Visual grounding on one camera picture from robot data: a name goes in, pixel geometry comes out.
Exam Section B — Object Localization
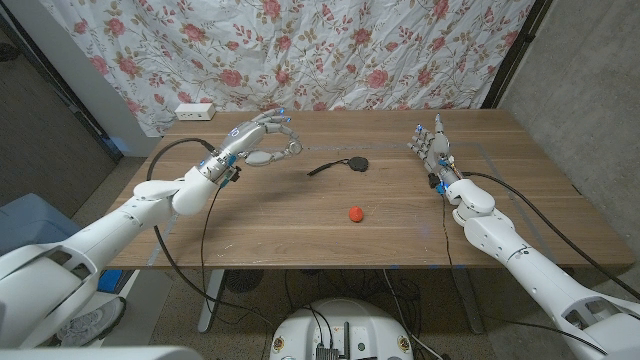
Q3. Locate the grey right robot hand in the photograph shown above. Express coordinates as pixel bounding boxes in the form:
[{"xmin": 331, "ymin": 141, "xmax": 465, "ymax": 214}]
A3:
[{"xmin": 407, "ymin": 113, "xmax": 461, "ymax": 187}]

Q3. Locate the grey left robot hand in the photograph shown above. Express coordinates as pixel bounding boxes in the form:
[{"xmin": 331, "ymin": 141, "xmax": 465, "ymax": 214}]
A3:
[{"xmin": 198, "ymin": 107, "xmax": 304, "ymax": 182}]

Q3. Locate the clear glass salt shaker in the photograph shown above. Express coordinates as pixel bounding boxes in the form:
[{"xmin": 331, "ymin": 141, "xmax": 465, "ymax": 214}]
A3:
[{"xmin": 282, "ymin": 137, "xmax": 304, "ymax": 160}]

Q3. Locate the white power strip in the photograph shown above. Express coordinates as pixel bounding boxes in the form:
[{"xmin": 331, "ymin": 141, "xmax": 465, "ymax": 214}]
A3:
[{"xmin": 174, "ymin": 102, "xmax": 217, "ymax": 122}]

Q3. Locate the grey tape outline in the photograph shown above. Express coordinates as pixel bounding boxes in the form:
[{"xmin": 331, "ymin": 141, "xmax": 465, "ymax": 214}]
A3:
[{"xmin": 147, "ymin": 142, "xmax": 556, "ymax": 269}]

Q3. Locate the floral print curtain backdrop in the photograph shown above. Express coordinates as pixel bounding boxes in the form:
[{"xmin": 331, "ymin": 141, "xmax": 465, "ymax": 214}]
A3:
[{"xmin": 38, "ymin": 0, "xmax": 536, "ymax": 137}]

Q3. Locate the black backdrop stand pole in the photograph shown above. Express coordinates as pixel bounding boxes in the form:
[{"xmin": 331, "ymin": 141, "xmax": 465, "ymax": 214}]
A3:
[{"xmin": 480, "ymin": 0, "xmax": 554, "ymax": 110}]

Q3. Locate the black round floor fan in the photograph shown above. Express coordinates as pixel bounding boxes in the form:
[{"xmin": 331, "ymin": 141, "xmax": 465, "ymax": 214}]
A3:
[{"xmin": 223, "ymin": 269, "xmax": 265, "ymax": 294}]

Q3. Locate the grey table leg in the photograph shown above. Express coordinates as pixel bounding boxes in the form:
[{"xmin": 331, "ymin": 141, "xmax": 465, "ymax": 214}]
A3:
[{"xmin": 452, "ymin": 267, "xmax": 486, "ymax": 335}]

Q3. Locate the white table leg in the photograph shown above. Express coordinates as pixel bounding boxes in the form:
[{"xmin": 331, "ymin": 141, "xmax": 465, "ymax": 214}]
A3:
[{"xmin": 197, "ymin": 269, "xmax": 226, "ymax": 334}]

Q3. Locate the white robot torso base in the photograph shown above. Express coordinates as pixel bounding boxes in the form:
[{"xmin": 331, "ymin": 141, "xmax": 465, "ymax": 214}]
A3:
[{"xmin": 268, "ymin": 298, "xmax": 415, "ymax": 360}]

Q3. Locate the white floor platform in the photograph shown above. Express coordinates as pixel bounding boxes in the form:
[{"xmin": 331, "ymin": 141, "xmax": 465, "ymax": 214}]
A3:
[{"xmin": 49, "ymin": 268, "xmax": 174, "ymax": 349}]

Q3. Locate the blue and black pad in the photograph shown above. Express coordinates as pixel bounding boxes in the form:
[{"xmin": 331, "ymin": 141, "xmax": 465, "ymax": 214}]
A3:
[{"xmin": 97, "ymin": 269, "xmax": 124, "ymax": 294}]

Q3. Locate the blue plastic bin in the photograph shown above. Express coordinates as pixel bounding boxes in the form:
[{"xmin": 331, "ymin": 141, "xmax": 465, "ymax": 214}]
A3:
[{"xmin": 0, "ymin": 193, "xmax": 84, "ymax": 256}]

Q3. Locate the grey sneaker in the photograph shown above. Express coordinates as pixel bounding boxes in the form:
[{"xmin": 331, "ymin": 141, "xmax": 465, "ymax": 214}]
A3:
[{"xmin": 55, "ymin": 295, "xmax": 127, "ymax": 347}]

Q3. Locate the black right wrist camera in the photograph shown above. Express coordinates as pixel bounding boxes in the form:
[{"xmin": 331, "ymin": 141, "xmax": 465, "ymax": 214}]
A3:
[{"xmin": 428, "ymin": 172, "xmax": 448, "ymax": 196}]

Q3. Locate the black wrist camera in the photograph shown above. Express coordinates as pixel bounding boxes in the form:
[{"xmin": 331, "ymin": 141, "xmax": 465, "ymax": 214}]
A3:
[
  {"xmin": 428, "ymin": 172, "xmax": 448, "ymax": 196},
  {"xmin": 219, "ymin": 164, "xmax": 243, "ymax": 189}
]

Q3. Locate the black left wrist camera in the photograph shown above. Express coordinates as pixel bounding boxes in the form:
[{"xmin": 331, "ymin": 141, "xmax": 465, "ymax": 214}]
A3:
[{"xmin": 219, "ymin": 164, "xmax": 243, "ymax": 189}]

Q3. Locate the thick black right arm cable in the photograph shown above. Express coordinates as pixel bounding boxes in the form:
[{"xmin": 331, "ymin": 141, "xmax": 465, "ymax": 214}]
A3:
[{"xmin": 460, "ymin": 170, "xmax": 640, "ymax": 301}]

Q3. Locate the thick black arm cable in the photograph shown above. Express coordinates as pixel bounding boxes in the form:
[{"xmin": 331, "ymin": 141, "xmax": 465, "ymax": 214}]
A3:
[
  {"xmin": 460, "ymin": 170, "xmax": 640, "ymax": 301},
  {"xmin": 146, "ymin": 137, "xmax": 275, "ymax": 332}
]

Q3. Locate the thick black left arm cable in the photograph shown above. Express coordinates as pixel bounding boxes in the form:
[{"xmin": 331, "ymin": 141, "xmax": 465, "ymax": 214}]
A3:
[{"xmin": 146, "ymin": 137, "xmax": 275, "ymax": 332}]

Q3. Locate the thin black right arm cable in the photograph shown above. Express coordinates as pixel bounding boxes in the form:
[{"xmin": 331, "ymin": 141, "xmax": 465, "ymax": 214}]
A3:
[{"xmin": 439, "ymin": 192, "xmax": 459, "ymax": 274}]

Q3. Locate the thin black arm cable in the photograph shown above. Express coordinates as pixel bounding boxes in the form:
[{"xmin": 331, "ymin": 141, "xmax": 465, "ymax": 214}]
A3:
[
  {"xmin": 439, "ymin": 192, "xmax": 459, "ymax": 274},
  {"xmin": 200, "ymin": 184, "xmax": 225, "ymax": 302}
]

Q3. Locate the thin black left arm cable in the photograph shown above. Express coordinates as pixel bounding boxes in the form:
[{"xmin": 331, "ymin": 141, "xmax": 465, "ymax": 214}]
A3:
[{"xmin": 200, "ymin": 184, "xmax": 225, "ymax": 302}]

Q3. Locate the white floor cable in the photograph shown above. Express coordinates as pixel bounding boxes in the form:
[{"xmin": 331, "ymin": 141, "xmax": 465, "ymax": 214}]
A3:
[{"xmin": 382, "ymin": 269, "xmax": 445, "ymax": 360}]

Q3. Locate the black wall frame strip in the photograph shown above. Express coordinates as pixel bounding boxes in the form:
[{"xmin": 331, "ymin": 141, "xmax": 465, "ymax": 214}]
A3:
[{"xmin": 0, "ymin": 9, "xmax": 124, "ymax": 164}]

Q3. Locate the black floor cable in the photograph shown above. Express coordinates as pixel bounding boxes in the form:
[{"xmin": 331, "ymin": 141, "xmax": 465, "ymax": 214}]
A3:
[{"xmin": 478, "ymin": 312, "xmax": 610, "ymax": 357}]

